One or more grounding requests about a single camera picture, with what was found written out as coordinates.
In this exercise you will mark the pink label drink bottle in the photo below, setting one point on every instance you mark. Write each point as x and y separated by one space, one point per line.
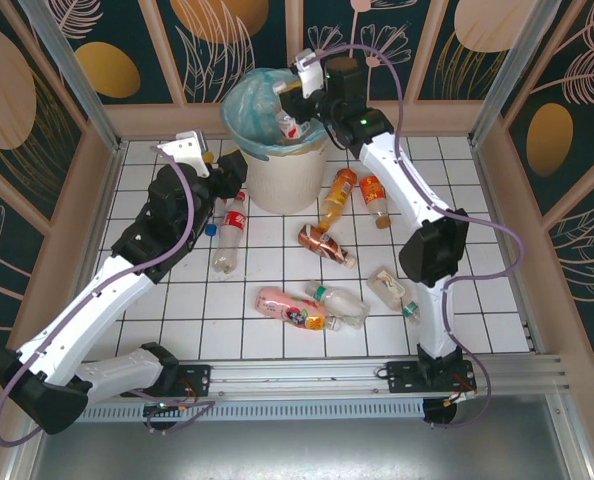
282 302

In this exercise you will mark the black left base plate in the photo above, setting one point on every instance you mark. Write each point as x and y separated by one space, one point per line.
197 380

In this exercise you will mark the clear bottle blue label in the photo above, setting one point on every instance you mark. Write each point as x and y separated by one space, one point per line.
210 230

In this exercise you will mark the large clear bottle red cap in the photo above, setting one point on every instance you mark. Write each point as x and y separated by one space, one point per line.
290 131

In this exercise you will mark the light blue bin liner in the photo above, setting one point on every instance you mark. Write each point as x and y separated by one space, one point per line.
242 115

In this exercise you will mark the cream plastic waste bin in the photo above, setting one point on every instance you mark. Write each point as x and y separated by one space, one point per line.
282 180

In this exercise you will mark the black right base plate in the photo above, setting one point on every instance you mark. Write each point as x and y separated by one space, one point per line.
402 375

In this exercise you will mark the aluminium corner post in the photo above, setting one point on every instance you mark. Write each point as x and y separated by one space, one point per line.
77 90
507 80

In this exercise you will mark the aluminium mounting rail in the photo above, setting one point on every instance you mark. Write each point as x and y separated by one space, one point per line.
297 375

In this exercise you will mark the beige label bottle green cap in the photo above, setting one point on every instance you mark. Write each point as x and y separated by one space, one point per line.
389 290

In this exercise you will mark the brown label drink bottle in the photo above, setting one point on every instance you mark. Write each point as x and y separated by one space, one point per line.
322 242

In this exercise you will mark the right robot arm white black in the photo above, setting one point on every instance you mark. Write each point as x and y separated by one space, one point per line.
402 175

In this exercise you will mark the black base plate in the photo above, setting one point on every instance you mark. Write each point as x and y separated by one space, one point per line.
197 380
402 375

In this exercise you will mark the clear bottle orange label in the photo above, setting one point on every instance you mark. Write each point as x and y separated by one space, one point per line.
373 195

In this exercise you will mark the orange juice bottle yellow label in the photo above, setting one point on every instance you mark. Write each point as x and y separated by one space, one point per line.
339 192

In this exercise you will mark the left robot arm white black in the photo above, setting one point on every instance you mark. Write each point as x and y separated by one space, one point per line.
102 300

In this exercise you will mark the cola bottle red label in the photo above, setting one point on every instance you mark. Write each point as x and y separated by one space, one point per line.
234 222

